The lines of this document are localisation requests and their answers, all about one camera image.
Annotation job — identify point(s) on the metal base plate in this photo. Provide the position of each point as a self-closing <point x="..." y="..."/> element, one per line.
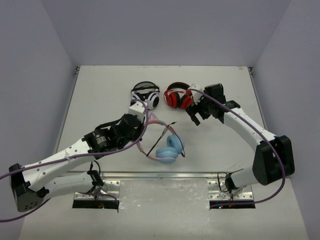
<point x="109" y="192"/>
<point x="219" y="192"/>

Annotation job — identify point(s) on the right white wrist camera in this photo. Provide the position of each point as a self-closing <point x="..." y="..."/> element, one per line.
<point x="195" y="91"/>

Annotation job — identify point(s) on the pink blue cat-ear headphones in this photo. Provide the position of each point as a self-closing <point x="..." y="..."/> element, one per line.
<point x="175" y="146"/>

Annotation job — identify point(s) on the red black headphones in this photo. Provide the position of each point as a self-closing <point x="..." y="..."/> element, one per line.
<point x="178" y="95"/>

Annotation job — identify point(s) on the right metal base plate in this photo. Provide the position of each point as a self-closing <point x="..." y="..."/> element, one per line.
<point x="219" y="192"/>

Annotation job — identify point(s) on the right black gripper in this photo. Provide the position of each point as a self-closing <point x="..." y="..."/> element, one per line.
<point x="197" y="109"/>

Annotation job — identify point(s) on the white black headphones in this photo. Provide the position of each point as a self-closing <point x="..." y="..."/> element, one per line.
<point x="147" y="92"/>

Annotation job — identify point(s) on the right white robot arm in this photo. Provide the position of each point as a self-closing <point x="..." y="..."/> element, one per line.
<point x="273" y="155"/>

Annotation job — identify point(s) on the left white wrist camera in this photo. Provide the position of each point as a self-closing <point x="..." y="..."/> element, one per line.
<point x="138" y="109"/>

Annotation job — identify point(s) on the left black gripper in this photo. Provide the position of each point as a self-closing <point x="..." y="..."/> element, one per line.
<point x="139" y="124"/>

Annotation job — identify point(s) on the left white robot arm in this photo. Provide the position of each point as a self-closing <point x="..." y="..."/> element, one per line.
<point x="35" y="183"/>

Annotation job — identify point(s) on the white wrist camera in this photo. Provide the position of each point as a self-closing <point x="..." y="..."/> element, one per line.
<point x="138" y="109"/>
<point x="195" y="91"/>

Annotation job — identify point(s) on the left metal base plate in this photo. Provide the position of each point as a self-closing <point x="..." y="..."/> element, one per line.
<point x="109" y="192"/>

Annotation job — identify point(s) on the aluminium table edge rail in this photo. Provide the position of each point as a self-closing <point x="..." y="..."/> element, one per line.
<point x="163" y="174"/>

